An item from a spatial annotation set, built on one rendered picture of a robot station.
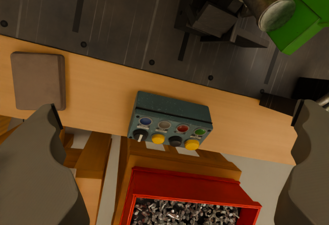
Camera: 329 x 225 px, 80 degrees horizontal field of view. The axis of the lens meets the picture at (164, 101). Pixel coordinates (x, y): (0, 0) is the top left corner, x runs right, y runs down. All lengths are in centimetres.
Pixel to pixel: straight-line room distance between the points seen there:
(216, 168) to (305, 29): 46
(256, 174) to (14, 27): 176
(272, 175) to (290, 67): 150
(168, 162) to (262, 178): 141
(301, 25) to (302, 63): 29
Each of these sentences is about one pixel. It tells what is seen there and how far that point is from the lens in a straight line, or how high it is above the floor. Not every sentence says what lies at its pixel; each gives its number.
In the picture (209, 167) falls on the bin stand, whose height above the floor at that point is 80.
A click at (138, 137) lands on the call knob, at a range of 37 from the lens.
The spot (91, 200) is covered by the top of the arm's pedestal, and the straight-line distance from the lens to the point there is 55.
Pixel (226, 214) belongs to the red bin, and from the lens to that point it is 61.
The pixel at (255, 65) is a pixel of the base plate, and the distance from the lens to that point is 47.
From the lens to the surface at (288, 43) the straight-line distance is 26.
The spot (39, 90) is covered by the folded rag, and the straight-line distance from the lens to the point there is 39.
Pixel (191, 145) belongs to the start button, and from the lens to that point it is 40.
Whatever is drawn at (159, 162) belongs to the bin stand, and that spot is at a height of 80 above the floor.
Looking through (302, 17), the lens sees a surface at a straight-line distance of 26.
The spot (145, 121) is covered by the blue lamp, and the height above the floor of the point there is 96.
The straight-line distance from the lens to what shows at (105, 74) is 39.
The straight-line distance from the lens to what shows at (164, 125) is 36.
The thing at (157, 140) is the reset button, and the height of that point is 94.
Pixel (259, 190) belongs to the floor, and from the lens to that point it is 196.
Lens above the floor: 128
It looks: 74 degrees down
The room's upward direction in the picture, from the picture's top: 139 degrees clockwise
